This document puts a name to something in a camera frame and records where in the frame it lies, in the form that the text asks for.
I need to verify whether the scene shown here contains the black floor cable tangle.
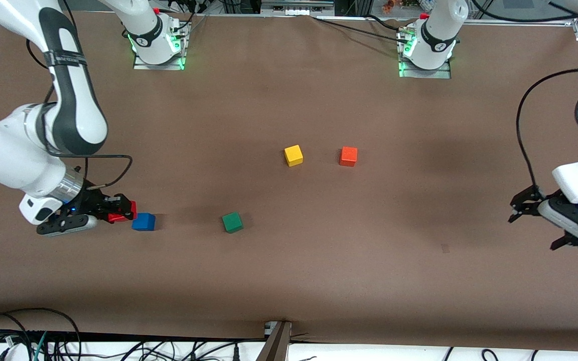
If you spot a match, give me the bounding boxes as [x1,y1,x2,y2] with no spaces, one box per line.
[0,326,269,361]

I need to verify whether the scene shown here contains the black base power cables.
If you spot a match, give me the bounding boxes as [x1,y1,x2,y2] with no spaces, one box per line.
[312,15,410,43]

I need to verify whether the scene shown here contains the yellow wooden block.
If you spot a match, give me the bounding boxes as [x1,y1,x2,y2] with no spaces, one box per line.
[284,145,304,167]

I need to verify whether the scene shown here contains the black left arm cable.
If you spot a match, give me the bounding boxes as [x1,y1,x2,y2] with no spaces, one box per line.
[470,0,578,191]

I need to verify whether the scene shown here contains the brown table cover sheet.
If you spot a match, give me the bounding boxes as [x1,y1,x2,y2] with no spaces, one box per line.
[0,10,578,351]

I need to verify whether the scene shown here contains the black looped floor cable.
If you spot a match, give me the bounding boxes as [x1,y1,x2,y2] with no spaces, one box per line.
[0,307,82,361]

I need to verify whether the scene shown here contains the red wooden block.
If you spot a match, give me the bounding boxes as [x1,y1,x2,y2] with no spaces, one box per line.
[108,200,137,224]

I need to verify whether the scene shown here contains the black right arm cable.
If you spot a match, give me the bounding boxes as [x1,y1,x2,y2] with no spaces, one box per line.
[26,38,133,190]

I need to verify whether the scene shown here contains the green wooden block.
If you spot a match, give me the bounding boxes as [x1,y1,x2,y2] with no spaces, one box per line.
[221,212,244,234]

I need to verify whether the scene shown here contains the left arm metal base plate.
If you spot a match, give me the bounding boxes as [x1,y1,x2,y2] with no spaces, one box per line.
[398,30,453,79]

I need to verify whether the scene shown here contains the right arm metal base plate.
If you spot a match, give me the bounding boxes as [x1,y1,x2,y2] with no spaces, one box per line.
[132,20,187,71]

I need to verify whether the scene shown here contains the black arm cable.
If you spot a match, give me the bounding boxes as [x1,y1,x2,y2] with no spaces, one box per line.
[26,38,133,190]
[470,0,578,191]

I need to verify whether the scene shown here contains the blue wooden block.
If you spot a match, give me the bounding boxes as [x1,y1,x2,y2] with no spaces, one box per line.
[131,213,156,232]

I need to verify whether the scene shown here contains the teal floor cable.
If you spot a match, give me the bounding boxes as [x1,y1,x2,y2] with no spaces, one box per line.
[32,331,49,361]

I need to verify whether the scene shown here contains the grey metal camera post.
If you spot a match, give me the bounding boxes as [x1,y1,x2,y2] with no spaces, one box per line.
[256,321,293,361]

